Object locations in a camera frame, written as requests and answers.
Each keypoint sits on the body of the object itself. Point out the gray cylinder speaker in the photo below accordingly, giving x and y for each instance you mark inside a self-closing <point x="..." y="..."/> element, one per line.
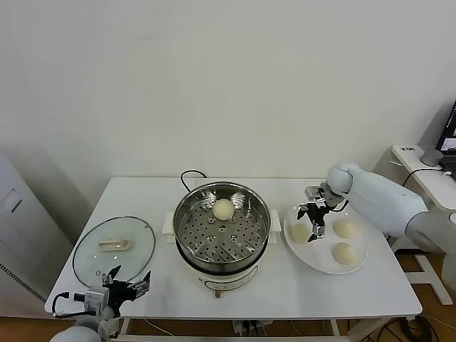
<point x="431" y="157"/>

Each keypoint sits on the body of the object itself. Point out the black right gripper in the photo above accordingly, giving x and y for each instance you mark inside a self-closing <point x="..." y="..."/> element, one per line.
<point x="317" y="213"/>

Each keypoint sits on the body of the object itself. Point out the white steamed baozi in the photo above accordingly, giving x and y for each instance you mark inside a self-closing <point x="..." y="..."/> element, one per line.
<point x="299" y="233"/>
<point x="223" y="210"/>
<point x="345" y="228"/>
<point x="344" y="253"/>

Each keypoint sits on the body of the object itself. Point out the printed label sticker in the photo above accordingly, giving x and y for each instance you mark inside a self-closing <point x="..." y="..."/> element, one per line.
<point x="408" y="149"/>

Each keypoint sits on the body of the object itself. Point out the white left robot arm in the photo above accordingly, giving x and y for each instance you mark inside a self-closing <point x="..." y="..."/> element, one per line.
<point x="82" y="331"/>

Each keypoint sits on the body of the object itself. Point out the white side desk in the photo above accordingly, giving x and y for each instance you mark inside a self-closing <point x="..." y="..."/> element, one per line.
<point x="427" y="187"/>

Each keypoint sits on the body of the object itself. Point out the white table frame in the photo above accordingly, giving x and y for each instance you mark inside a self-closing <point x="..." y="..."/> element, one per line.
<point x="335" y="327"/>

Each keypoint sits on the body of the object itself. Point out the cream electric cooker base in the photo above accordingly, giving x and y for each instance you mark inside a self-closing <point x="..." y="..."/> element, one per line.
<point x="228" y="283"/>

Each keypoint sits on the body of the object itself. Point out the stainless steel steamer basket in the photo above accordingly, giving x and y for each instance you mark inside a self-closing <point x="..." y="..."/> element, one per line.
<point x="221" y="246"/>

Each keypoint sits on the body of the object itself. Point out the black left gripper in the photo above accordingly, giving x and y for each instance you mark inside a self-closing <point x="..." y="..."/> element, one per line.
<point x="119" y="292"/>

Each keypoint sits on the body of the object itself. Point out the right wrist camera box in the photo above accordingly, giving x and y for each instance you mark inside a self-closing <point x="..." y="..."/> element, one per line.
<point x="313" y="192"/>

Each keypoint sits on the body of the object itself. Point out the white round plate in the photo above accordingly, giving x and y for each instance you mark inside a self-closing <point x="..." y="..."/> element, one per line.
<point x="320" y="260"/>

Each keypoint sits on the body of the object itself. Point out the black laptop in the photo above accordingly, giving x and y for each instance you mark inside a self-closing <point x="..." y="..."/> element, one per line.
<point x="448" y="135"/>

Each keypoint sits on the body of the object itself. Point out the white power strip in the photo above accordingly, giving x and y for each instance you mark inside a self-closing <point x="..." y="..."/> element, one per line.
<point x="249" y="326"/>

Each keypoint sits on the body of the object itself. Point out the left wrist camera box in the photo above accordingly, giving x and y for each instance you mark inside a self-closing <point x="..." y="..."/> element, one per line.
<point x="97" y="300"/>

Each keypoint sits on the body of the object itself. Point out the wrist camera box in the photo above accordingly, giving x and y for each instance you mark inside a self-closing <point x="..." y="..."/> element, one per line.
<point x="97" y="300"/>
<point x="313" y="192"/>

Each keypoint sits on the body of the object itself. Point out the white cabinet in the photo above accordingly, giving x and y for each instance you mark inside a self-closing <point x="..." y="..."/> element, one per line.
<point x="21" y="231"/>

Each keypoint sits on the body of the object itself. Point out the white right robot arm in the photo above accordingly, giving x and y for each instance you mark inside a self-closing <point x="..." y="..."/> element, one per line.
<point x="381" y="199"/>

